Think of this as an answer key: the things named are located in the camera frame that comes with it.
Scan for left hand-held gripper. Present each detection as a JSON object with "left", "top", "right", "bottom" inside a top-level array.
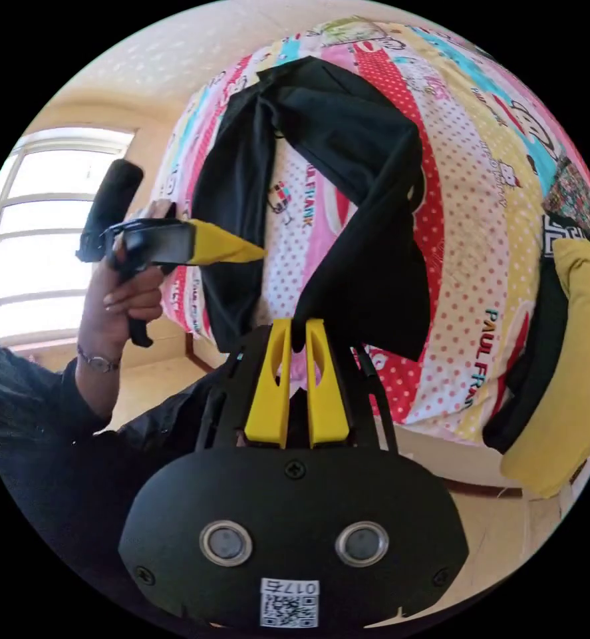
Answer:
[{"left": 102, "top": 218, "right": 269, "bottom": 349}]

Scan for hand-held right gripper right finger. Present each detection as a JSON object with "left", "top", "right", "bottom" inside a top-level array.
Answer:
[{"left": 305, "top": 318, "right": 351, "bottom": 449}]

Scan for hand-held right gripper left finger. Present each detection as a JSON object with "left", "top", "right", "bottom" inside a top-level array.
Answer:
[{"left": 243, "top": 318, "right": 293, "bottom": 449}]

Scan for black long pants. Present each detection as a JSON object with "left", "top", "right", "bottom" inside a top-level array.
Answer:
[{"left": 190, "top": 55, "right": 434, "bottom": 363}]

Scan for person's left forearm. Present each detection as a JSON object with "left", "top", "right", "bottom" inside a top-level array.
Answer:
[{"left": 74, "top": 345, "right": 124, "bottom": 421}]

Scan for person's left hand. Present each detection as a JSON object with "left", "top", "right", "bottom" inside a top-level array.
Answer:
[{"left": 77, "top": 201, "right": 177, "bottom": 361}]

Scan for window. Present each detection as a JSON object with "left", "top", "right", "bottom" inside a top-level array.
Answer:
[{"left": 0, "top": 126, "right": 137, "bottom": 346}]

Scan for bed with printed sheet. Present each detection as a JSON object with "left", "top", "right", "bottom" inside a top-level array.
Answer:
[{"left": 152, "top": 15, "right": 590, "bottom": 498}]

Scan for pile of clothes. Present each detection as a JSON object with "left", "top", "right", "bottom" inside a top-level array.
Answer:
[{"left": 482, "top": 158, "right": 590, "bottom": 500}]

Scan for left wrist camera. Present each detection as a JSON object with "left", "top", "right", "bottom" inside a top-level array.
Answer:
[{"left": 74, "top": 158, "right": 146, "bottom": 264}]

